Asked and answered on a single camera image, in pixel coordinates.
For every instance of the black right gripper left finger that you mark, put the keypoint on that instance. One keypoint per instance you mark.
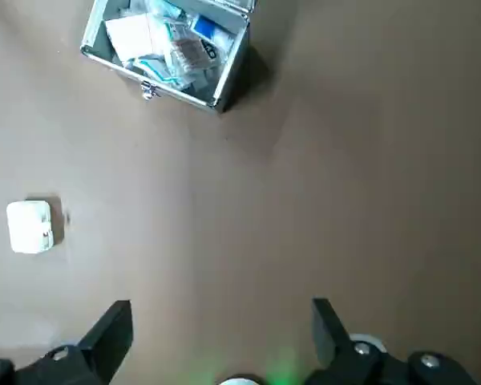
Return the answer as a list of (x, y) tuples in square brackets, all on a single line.
[(96, 353)]

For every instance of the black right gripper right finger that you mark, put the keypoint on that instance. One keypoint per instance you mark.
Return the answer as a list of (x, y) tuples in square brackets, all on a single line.
[(336, 361)]

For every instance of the small white medicine box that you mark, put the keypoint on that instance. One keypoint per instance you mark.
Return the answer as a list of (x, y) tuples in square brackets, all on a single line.
[(26, 226)]

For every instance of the small blue and white box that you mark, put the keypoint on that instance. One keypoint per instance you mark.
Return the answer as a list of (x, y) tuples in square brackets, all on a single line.
[(203, 26)]

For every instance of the teal striped mask packet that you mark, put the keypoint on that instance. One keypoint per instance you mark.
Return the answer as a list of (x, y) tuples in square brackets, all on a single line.
[(156, 70)]

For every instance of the silver aluminium first-aid case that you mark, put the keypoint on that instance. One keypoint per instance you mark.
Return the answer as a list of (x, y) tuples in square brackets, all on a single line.
[(230, 72)]

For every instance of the clear cotton swab packet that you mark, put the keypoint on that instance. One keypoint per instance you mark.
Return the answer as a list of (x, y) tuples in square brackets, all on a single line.
[(190, 52)]

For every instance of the white paper packet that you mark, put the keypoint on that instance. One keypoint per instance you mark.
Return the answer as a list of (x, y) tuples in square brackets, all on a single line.
[(132, 36)]

